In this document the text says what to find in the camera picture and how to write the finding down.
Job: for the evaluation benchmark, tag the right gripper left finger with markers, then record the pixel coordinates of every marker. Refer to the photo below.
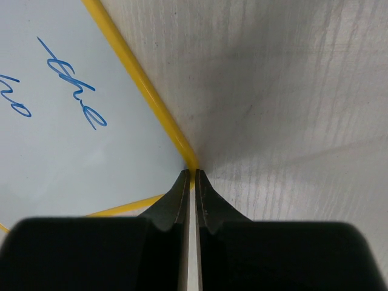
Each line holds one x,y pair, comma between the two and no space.
118,253

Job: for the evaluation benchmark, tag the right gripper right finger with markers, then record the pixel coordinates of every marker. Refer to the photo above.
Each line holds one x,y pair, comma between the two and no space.
240,254

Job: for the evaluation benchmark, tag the yellow framed whiteboard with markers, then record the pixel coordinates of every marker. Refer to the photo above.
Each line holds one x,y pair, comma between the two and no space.
83,130

